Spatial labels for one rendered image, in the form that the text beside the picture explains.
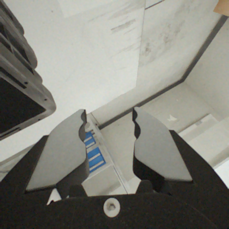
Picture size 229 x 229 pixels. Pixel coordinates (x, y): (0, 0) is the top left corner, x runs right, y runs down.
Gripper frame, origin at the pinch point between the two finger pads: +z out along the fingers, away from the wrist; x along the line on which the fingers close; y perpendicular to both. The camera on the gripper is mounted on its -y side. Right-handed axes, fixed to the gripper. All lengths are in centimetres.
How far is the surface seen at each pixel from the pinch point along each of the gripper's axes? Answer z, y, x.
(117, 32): 35.1, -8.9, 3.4
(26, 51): 11.1, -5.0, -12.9
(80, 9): 26.6, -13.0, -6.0
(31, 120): 3.5, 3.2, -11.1
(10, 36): 9.5, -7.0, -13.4
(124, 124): 216, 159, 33
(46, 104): 3.6, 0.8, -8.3
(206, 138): 169, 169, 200
